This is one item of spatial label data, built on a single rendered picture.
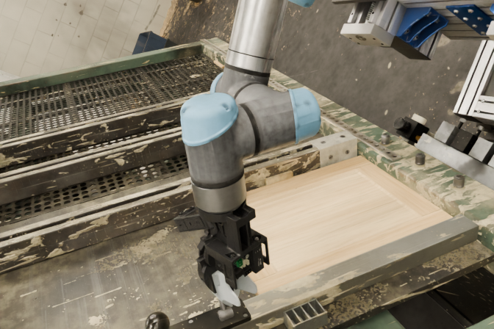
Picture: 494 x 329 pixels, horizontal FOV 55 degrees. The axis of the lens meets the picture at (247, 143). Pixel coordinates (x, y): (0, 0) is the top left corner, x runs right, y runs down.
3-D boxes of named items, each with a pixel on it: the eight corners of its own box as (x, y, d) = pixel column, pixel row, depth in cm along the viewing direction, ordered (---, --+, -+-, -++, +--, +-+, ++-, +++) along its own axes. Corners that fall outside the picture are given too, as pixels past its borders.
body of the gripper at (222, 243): (234, 294, 67) (224, 226, 62) (198, 268, 73) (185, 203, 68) (271, 266, 72) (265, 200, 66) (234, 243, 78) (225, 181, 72)
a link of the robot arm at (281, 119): (284, 74, 73) (219, 91, 69) (324, 91, 64) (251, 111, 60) (288, 121, 76) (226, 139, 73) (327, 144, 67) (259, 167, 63)
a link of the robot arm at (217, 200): (179, 177, 66) (223, 155, 71) (184, 204, 68) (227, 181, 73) (213, 195, 61) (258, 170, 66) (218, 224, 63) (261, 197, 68)
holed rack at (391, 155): (401, 158, 126) (402, 156, 126) (392, 161, 125) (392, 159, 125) (204, 40, 264) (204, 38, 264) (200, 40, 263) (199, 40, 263)
